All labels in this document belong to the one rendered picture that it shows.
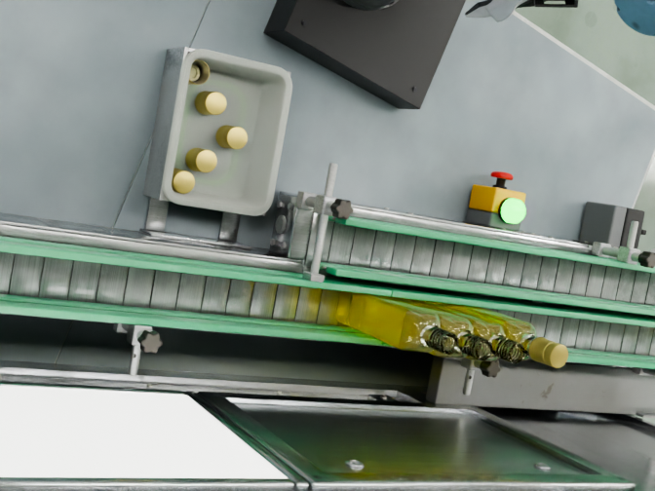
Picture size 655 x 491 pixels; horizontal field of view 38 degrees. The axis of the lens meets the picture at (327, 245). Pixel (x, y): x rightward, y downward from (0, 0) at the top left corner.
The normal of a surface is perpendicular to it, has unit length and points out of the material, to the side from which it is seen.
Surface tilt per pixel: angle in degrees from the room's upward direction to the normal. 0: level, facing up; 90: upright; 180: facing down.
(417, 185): 0
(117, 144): 0
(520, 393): 0
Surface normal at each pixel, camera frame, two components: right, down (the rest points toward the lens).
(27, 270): 0.47, 0.14
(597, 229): -0.86, -0.12
